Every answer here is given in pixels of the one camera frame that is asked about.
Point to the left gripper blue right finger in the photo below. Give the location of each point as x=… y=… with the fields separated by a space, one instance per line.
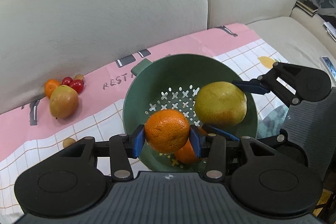
x=213 y=148

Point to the green colander bowl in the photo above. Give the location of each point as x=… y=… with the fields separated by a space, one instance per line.
x=173 y=83

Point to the striped teal clothing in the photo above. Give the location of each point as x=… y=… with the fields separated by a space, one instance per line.
x=272 y=123

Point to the beige sofa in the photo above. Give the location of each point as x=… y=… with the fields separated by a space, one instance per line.
x=41 y=39

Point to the orange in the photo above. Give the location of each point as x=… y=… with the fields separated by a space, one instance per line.
x=50 y=86
x=167 y=131
x=186 y=154

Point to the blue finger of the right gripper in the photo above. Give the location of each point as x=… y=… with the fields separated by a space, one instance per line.
x=268 y=82
x=273 y=141

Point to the red cherry tomato front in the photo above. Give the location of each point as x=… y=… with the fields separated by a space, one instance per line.
x=77 y=85

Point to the small brown fruit by sofa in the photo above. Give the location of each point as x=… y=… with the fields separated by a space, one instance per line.
x=79 y=77

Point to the pink and white tablecloth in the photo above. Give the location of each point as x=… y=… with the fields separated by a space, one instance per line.
x=30 y=134

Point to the small brown longan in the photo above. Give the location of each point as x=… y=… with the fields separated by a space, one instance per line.
x=67 y=142

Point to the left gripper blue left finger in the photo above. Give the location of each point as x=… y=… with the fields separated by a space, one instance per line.
x=123 y=147

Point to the red cherry tomato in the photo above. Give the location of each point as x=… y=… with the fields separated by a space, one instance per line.
x=67 y=81
x=77 y=85

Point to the yellow-green pear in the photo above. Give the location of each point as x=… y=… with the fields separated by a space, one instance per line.
x=220 y=104

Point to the red cherry tomato back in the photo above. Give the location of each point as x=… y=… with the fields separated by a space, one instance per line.
x=67 y=81

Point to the stack of books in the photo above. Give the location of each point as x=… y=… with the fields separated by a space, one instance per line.
x=309 y=7

